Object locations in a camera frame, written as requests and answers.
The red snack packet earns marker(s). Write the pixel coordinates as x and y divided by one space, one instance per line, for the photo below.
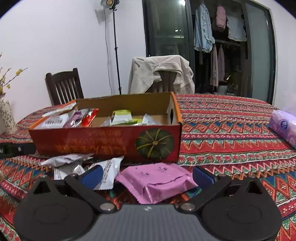
89 118

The studio light on black stand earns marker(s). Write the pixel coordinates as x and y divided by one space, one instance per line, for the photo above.
109 2

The white green snack packet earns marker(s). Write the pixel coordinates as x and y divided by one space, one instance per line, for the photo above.
121 118

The wooden chair under jacket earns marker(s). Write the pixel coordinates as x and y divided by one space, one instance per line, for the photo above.
165 81

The black framed sliding glass door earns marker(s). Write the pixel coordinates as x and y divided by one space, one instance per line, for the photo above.
166 23

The pile of white snack packets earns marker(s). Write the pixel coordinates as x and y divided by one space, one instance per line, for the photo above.
108 171

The large purple snack packet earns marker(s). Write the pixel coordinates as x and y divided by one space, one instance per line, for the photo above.
157 180

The hanging white top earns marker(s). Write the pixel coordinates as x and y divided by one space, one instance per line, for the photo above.
235 30

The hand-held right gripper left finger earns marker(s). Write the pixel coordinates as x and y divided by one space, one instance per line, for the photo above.
92 176

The hanging pink garment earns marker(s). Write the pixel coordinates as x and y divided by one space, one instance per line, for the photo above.
220 17

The purple tissue pack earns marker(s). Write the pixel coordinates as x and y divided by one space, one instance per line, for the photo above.
282 125

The hanging mauve garment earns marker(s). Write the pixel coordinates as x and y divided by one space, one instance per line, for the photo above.
214 67
221 64

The hanging blue denim shirt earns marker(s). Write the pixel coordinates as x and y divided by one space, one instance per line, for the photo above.
203 30

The lime green snack packet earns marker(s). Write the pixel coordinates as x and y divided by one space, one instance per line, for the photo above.
136 121

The yellow flower branches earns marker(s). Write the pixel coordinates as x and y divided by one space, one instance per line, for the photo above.
18 71

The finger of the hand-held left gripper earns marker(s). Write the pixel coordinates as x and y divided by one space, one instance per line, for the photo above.
23 148

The red cardboard box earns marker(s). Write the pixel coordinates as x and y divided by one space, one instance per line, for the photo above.
104 143

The white barcode snack packet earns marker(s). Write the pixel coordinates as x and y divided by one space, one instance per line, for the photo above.
53 120

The dark wooden chair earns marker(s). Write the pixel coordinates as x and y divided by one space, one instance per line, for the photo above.
62 75

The floral ceramic vase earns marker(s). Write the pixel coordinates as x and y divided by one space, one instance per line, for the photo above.
7 115

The beige jacket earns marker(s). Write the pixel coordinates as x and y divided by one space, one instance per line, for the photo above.
143 74

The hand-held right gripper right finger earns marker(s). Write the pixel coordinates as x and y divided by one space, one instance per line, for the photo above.
203 176

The small purple snack packet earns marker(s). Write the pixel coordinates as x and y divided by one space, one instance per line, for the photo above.
74 119

